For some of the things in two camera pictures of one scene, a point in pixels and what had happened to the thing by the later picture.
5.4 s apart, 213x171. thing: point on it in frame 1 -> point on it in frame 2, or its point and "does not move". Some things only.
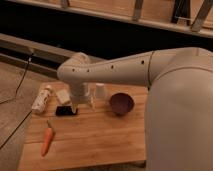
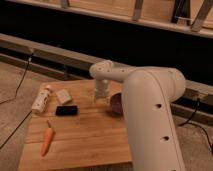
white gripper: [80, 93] -> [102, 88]
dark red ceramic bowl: [121, 104] does not move
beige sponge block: [63, 96] does not move
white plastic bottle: [40, 101] does not move
